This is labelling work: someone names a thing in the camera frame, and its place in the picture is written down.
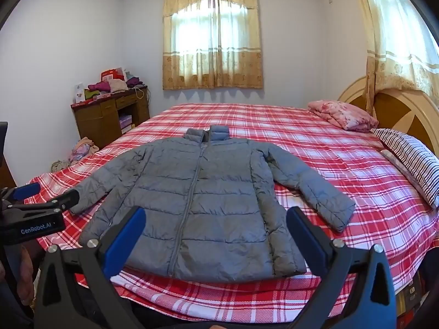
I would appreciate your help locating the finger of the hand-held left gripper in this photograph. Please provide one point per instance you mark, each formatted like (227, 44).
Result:
(65, 200)
(25, 191)

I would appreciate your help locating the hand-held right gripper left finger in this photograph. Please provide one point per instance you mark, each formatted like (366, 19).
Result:
(127, 236)

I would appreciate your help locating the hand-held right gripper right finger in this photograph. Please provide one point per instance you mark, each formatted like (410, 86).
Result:
(307, 243)

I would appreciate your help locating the grey puffer jacket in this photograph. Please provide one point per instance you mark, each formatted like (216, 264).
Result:
(212, 212)

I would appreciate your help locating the pastel clothes pile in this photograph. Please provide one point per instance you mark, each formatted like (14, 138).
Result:
(82, 150)

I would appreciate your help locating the stack of clothes in desk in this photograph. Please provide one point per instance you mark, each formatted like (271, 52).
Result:
(125, 123)

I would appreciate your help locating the magenta folded clothes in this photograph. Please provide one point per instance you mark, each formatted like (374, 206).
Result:
(98, 86)

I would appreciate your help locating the pink folded clothes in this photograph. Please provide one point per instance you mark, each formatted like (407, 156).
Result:
(116, 85)

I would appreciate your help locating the purple folded clothes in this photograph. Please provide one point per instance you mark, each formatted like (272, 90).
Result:
(133, 81)

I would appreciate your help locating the person's left hand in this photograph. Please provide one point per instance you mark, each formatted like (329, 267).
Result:
(26, 267)

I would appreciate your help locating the grey crumpled cloth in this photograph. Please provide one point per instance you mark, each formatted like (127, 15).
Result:
(60, 166)

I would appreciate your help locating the dark object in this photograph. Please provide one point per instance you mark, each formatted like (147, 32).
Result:
(3, 144)

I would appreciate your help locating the brown wooden cabinet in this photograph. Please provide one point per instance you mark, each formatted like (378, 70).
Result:
(92, 123)

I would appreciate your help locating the red plaid bed sheet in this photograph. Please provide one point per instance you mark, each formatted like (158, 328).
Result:
(308, 150)

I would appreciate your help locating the white printed box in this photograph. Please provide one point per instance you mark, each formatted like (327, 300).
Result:
(79, 93)

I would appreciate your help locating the green cloth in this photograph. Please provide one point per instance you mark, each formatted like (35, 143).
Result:
(91, 94)

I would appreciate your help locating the pink folded blanket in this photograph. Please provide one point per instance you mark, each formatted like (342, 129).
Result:
(343, 114)

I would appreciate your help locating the red box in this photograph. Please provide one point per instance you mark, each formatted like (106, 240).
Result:
(111, 74)

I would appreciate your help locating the striped pillow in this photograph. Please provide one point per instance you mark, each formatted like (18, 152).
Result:
(408, 154)

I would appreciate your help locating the wooden headboard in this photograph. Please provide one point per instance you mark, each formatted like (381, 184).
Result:
(394, 109)

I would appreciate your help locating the beige window curtain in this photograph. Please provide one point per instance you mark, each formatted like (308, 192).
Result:
(212, 48)

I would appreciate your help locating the beige side curtain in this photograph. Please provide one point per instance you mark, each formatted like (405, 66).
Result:
(394, 41)

